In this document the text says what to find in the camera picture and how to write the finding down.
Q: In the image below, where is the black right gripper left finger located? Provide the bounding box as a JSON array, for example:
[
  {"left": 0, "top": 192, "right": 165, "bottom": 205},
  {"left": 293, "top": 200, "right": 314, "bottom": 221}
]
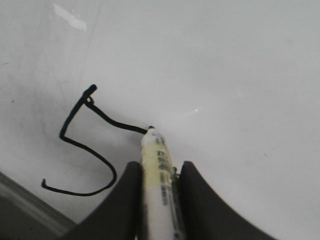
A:
[{"left": 60, "top": 161, "right": 142, "bottom": 240}]

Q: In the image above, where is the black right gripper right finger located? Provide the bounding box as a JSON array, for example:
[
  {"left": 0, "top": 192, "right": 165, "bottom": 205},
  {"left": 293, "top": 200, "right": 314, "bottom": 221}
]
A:
[{"left": 179, "top": 161, "right": 274, "bottom": 240}]

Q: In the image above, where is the aluminium whiteboard frame rail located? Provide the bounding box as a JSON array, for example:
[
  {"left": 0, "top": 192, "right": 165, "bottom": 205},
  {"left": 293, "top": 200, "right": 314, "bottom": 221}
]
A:
[{"left": 0, "top": 173, "right": 77, "bottom": 240}]

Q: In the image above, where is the white whiteboard marker with tape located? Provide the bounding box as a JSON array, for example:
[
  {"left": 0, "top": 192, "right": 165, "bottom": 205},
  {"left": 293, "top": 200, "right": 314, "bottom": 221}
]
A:
[{"left": 139, "top": 126, "right": 187, "bottom": 240}]

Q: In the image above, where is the white whiteboard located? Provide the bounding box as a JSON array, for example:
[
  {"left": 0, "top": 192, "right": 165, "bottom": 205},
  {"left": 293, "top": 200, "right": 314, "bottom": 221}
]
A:
[{"left": 0, "top": 0, "right": 320, "bottom": 240}]

